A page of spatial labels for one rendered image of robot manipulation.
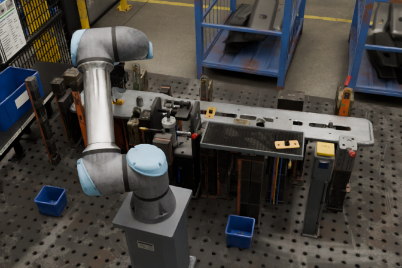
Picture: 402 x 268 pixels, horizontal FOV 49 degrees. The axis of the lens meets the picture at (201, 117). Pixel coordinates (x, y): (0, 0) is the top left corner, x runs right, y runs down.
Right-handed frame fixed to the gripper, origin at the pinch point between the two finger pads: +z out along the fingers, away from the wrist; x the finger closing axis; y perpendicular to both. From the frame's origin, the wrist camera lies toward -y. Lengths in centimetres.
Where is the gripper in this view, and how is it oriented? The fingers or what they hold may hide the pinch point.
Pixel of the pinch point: (114, 98)
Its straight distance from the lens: 214.8
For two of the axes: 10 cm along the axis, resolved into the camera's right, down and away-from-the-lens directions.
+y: 9.7, 1.2, -1.9
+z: 0.2, 7.9, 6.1
